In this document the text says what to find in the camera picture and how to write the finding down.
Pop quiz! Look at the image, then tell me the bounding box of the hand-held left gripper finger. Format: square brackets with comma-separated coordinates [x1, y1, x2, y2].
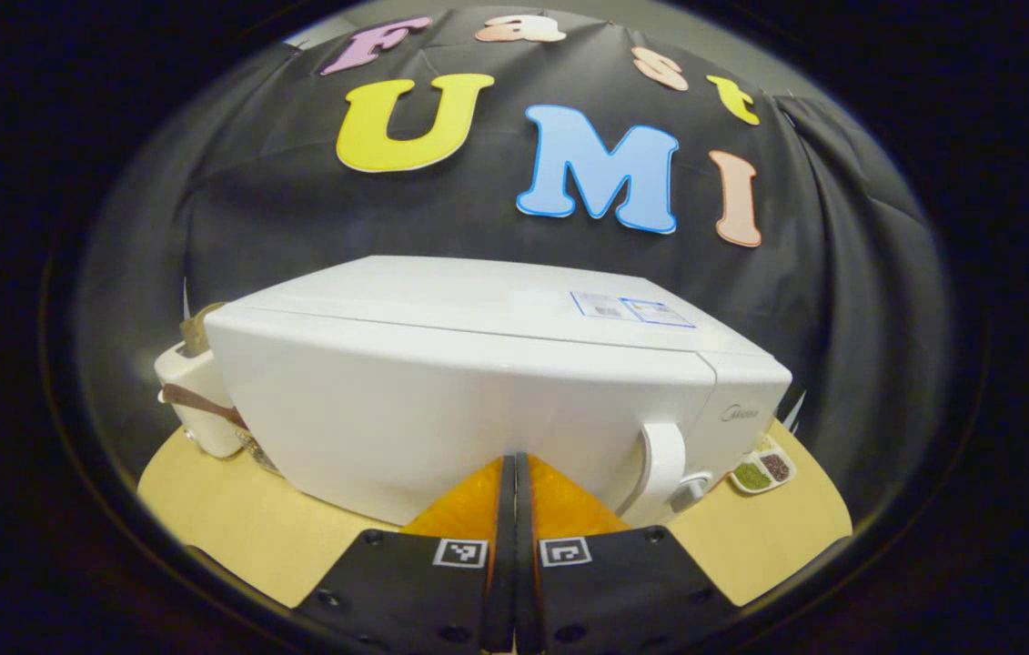
[296, 455, 517, 655]
[516, 453, 742, 655]

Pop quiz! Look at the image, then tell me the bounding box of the white microwave oven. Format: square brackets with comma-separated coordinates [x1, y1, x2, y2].
[203, 255, 793, 529]

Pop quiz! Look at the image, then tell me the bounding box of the white divided seasoning dish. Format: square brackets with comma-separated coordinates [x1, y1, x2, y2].
[729, 435, 798, 497]

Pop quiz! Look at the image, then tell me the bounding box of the white toaster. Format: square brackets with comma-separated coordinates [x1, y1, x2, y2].
[154, 337, 247, 460]

